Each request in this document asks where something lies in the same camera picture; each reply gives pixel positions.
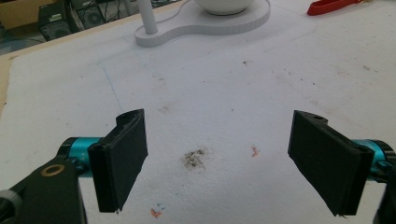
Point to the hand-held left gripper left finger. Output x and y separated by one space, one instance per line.
120 161

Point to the cardboard box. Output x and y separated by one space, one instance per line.
21 11

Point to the white bowl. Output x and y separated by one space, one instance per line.
223 5

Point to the white stand base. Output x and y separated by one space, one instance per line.
199 25

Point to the red tool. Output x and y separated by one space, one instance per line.
330 6

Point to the white post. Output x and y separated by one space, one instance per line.
147 15

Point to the black equipment box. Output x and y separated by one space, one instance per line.
57 21

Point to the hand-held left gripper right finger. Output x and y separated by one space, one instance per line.
327 161

